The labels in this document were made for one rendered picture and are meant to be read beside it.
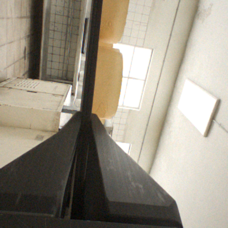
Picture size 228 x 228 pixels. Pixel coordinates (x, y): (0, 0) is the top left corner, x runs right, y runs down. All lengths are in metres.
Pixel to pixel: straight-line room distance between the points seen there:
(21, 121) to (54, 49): 3.06
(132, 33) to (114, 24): 4.84
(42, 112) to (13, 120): 0.25
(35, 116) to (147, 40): 3.46
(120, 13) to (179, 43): 5.11
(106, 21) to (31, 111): 1.96
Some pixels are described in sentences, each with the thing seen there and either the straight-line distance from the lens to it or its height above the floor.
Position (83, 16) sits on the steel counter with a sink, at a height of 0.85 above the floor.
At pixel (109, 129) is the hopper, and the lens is 2.15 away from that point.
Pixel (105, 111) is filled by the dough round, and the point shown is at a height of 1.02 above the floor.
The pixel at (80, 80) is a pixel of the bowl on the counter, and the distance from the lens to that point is 4.58.
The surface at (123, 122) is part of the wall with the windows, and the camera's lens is 5.49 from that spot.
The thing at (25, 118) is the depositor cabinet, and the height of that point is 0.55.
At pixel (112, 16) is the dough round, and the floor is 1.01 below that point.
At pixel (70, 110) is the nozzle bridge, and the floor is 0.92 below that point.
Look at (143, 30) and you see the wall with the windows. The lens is 5.04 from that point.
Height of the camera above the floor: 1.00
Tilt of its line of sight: 8 degrees up
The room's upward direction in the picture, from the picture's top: 98 degrees clockwise
